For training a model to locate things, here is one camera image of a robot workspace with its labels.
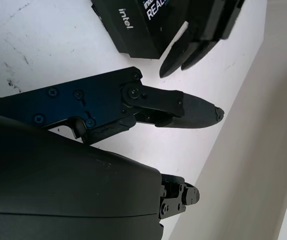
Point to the black camera box base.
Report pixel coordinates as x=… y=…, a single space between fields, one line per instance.
x=99 y=15

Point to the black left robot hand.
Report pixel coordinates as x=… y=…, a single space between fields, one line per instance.
x=203 y=30

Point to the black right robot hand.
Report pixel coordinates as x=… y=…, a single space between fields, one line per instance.
x=58 y=187

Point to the black RealSense box lid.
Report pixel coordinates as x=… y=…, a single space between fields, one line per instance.
x=138 y=37

